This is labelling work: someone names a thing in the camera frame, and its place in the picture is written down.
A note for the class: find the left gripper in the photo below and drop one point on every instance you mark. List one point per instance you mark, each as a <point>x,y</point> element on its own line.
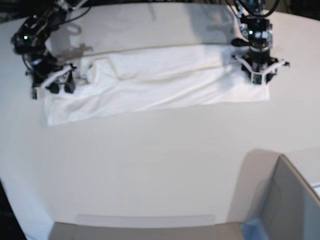
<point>260,73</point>

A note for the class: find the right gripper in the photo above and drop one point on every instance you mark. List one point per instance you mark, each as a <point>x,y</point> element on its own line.
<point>63,77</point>

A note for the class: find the white printed t-shirt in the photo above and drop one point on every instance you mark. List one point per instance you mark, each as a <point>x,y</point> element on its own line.
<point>152,79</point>

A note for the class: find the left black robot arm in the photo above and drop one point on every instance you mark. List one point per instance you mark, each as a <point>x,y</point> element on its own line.
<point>257,36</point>

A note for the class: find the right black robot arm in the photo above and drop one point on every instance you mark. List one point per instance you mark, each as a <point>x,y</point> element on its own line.
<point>29,42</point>

